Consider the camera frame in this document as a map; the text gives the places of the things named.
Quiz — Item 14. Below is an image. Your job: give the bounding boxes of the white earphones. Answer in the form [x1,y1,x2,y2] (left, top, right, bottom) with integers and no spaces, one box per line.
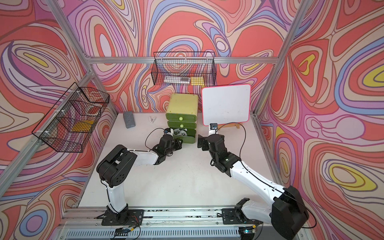
[173,128,188,136]

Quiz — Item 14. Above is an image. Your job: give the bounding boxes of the green top drawer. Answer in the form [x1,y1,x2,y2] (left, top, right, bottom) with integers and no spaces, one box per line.
[166,113,197,122]

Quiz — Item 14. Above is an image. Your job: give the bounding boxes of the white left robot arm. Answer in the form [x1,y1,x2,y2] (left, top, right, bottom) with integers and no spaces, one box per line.
[97,134,183,227]

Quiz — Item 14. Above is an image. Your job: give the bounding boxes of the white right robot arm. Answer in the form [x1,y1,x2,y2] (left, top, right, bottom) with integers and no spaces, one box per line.
[197,134,310,240]

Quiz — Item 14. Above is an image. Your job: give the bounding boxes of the yellow pink drawer cabinet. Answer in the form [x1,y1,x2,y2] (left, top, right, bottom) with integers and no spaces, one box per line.
[166,94,199,117]

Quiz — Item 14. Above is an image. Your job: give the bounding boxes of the wooden whiteboard easel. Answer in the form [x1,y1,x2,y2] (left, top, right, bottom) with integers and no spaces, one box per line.
[218,122,242,131]

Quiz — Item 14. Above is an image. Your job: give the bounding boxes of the pink framed whiteboard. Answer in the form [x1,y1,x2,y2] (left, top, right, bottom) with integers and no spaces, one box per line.
[202,84,251,126]

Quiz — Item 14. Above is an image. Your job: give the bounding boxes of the grey felt eraser block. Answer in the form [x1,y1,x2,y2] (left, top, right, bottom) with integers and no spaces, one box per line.
[123,111,136,129]

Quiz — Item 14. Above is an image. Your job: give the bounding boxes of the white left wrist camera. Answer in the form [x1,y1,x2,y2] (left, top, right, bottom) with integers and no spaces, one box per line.
[164,128,174,136]

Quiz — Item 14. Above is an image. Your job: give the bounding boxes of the black wire basket back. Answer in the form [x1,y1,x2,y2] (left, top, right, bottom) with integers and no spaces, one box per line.
[151,51,217,87]

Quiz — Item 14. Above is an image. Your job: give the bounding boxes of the black wire basket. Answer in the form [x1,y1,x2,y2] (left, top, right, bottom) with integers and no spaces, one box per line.
[32,83,110,153]
[151,51,217,87]

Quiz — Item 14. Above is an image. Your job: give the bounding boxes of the black wire basket left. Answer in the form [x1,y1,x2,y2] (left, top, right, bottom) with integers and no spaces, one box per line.
[32,83,110,153]

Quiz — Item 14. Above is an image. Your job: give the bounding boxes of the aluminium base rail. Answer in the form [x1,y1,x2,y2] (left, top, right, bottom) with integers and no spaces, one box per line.
[53,206,282,240]

